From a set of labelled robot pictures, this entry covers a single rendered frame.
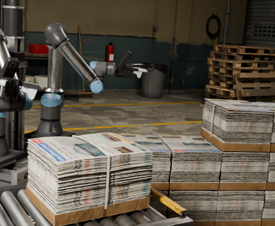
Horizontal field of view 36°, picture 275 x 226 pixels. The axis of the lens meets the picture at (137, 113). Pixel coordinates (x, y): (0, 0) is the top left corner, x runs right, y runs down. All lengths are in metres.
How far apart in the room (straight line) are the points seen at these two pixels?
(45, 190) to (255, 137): 1.34
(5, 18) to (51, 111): 0.57
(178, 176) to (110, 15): 7.34
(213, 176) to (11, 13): 1.39
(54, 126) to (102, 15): 7.00
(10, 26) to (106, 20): 7.18
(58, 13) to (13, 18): 6.70
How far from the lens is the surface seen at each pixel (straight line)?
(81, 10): 9.16
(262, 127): 2.46
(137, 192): 1.57
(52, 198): 1.46
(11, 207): 1.63
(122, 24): 9.58
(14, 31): 2.29
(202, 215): 2.50
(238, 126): 2.40
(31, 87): 1.60
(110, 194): 1.51
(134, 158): 1.50
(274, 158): 2.55
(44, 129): 2.49
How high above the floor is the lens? 1.45
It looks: 11 degrees down
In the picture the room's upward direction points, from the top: 4 degrees clockwise
